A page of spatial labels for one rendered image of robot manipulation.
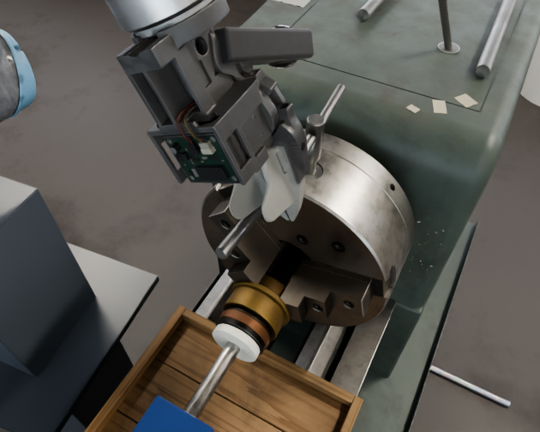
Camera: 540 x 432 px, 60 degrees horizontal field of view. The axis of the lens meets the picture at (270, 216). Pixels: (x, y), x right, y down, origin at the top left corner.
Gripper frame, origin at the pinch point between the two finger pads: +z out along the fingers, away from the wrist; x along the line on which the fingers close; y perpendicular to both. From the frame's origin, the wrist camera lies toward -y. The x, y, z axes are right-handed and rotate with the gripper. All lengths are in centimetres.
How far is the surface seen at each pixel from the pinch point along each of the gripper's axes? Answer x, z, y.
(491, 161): 11.4, 16.4, -27.2
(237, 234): -0.9, -2.5, 6.7
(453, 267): -12, 83, -63
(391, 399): -15, 80, -18
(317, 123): -3.1, -0.3, -13.4
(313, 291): -7.2, 20.5, -4.4
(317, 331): -18.4, 43.7, -11.3
